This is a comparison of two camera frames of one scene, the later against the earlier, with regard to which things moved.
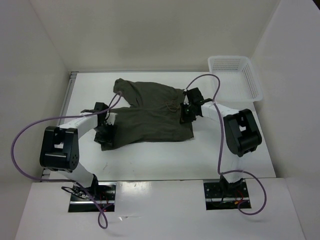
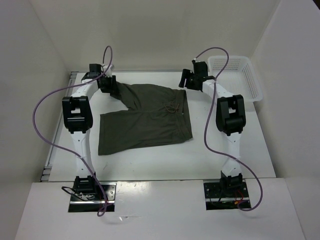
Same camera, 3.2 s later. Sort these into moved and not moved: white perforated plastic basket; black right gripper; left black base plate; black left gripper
Moved: black right gripper; black left gripper
Not moved: white perforated plastic basket; left black base plate
